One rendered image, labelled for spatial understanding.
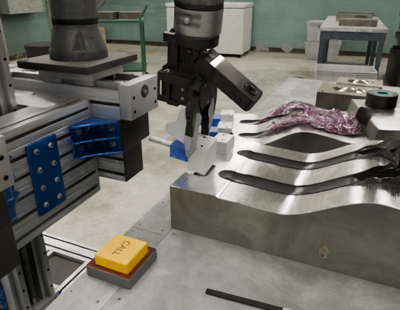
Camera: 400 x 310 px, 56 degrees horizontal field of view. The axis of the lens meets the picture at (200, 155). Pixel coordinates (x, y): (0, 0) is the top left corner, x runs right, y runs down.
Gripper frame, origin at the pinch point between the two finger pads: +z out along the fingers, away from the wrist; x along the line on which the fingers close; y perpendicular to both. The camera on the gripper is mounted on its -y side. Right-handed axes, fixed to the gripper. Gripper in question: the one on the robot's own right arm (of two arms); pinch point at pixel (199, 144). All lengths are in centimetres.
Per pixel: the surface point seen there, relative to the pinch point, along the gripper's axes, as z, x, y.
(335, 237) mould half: 3.2, 8.4, -26.7
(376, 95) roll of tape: 3, -50, -29
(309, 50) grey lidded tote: 175, -637, 60
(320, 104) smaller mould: 20, -76, -14
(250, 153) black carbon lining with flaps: 6.5, -11.7, -7.0
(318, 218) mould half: 0.9, 8.1, -23.6
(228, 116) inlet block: 12.5, -35.4, 6.2
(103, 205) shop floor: 121, -83, 92
